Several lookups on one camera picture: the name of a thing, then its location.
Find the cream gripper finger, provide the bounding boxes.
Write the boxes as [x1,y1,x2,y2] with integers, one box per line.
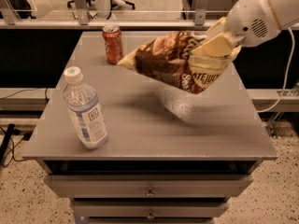
[200,17,227,44]
[192,32,245,58]

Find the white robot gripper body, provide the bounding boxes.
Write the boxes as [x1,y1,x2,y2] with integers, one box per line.
[226,0,281,47]

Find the brown chip bag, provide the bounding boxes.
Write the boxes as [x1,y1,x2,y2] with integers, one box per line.
[118,31,241,94]

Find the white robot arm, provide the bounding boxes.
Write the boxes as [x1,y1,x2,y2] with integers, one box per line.
[191,0,299,58]

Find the clear water bottle blue label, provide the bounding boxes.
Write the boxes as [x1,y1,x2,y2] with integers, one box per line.
[63,66,107,149]

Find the orange soda can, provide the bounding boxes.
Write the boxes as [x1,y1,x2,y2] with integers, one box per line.
[102,24,123,64]

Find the grey cabinet with drawers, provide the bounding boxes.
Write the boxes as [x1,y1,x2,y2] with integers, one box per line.
[23,32,277,224]

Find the upper grey drawer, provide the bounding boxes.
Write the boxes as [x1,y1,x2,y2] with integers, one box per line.
[44,175,253,198]

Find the grey drawer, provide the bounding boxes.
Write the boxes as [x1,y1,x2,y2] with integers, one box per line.
[71,200,229,218]
[44,175,253,198]

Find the lower grey drawer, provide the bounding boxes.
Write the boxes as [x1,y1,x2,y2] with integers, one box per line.
[71,200,229,218]

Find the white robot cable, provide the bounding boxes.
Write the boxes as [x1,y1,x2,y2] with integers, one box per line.
[257,27,296,114]

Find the metal railing frame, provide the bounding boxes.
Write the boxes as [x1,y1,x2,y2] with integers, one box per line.
[1,0,235,30]

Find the black cables on floor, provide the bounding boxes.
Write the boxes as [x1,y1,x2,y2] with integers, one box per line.
[0,123,33,169]

